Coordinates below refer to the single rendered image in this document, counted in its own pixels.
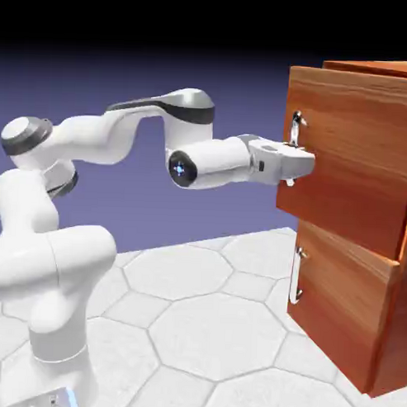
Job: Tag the large wooden cabinet door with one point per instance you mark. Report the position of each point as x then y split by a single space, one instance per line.
350 162

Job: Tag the wooden cabinet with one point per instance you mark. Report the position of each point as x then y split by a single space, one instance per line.
398 296

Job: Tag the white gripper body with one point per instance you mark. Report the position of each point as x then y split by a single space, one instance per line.
295 162

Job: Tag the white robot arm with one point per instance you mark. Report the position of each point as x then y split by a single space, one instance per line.
72 261

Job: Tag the small wooden cabinet door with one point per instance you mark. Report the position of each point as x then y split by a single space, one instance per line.
338 304

